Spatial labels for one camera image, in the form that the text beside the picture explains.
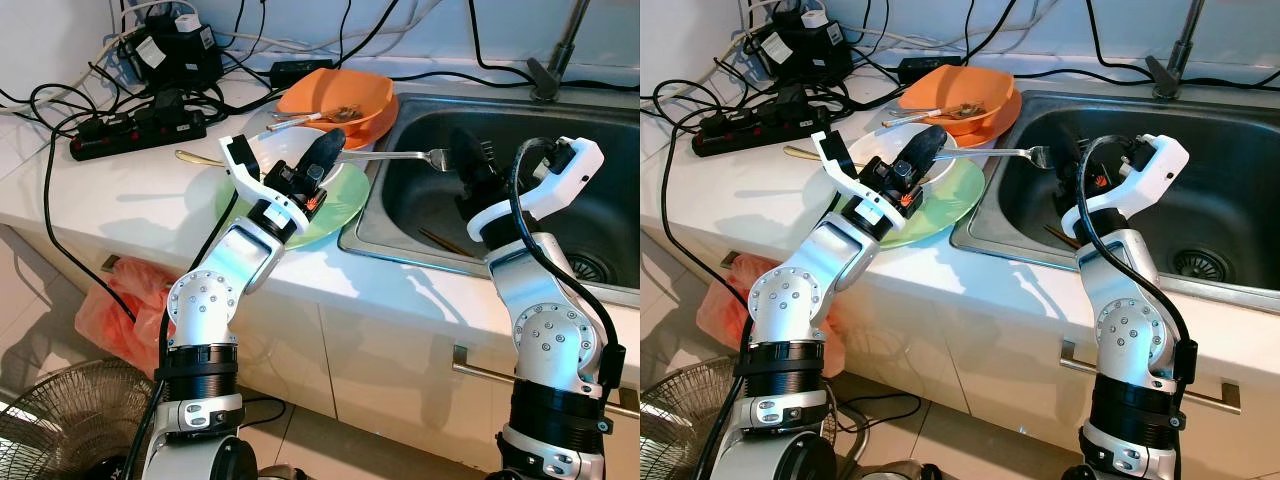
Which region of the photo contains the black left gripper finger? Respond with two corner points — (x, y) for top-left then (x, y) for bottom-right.
(315, 135), (348, 186)
(300, 128), (341, 176)
(915, 130), (949, 181)
(897, 124), (943, 171)

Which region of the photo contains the white bowl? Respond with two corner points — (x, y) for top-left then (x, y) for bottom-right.
(245, 127), (346, 186)
(845, 125), (961, 186)

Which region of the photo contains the silver fork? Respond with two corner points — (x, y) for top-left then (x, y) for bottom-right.
(935, 144), (1053, 171)
(338, 147), (454, 173)

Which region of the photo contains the silver spoon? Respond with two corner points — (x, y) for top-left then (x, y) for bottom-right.
(882, 102), (986, 125)
(268, 105), (361, 126)

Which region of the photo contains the green plate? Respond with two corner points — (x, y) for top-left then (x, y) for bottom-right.
(868, 155), (987, 251)
(213, 160), (371, 251)

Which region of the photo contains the orange bowl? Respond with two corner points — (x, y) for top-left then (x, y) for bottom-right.
(277, 68), (396, 139)
(897, 65), (1016, 136)

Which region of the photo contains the orange plate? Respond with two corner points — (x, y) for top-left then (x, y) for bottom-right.
(345, 95), (399, 151)
(965, 90), (1023, 149)

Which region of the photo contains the black power brick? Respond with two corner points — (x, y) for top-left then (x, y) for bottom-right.
(897, 55), (966, 83)
(270, 58), (336, 86)

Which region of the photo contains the stainless steel sink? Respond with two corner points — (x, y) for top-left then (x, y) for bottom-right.
(338, 92), (641, 309)
(950, 90), (1280, 316)

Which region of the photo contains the metal sink drain strainer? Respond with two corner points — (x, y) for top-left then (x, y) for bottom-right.
(1168, 246), (1223, 285)
(563, 250), (613, 288)

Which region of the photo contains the metal faucet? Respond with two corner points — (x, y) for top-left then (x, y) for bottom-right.
(1147, 0), (1206, 99)
(528, 0), (591, 101)

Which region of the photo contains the black power strip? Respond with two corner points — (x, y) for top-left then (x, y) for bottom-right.
(690, 105), (831, 158)
(68, 108), (208, 161)

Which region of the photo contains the black charger with white label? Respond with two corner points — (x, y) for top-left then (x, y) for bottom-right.
(745, 10), (856, 86)
(118, 15), (226, 91)

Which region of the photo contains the red plastic bag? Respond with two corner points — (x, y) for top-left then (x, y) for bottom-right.
(697, 255), (801, 351)
(75, 258), (186, 379)

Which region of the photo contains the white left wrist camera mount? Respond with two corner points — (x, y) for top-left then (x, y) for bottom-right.
(218, 134), (327, 238)
(812, 129), (923, 238)

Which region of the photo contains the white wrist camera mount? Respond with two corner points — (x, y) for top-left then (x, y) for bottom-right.
(462, 136), (605, 247)
(812, 129), (923, 238)
(1060, 132), (1191, 241)
(218, 134), (327, 238)

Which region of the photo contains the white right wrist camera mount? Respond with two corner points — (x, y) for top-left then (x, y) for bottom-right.
(1060, 132), (1191, 241)
(462, 136), (605, 247)

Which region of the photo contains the black cable behind sink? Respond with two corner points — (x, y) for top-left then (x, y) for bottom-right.
(390, 68), (641, 93)
(1010, 65), (1280, 93)

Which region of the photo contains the long black power cord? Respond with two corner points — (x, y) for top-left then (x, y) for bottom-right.
(28, 82), (141, 324)
(652, 80), (741, 301)

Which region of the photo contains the floor fan with wire grille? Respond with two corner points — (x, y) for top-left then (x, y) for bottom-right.
(640, 358), (751, 480)
(0, 360), (161, 480)

